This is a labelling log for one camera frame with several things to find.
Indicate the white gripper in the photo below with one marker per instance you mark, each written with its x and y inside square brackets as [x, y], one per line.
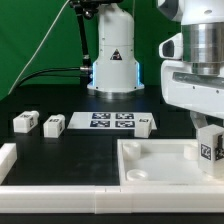
[197, 93]

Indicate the white square tabletop part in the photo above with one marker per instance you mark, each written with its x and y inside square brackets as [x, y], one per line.
[161, 162]

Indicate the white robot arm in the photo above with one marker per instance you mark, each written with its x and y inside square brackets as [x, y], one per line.
[192, 72]

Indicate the white marker sheet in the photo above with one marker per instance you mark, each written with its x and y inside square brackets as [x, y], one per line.
[108, 120]

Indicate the white obstacle fence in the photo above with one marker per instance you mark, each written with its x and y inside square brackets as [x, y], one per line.
[104, 199]

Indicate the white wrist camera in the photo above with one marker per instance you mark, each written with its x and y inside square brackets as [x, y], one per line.
[172, 48]

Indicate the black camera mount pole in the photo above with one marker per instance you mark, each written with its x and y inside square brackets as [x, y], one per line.
[84, 9]

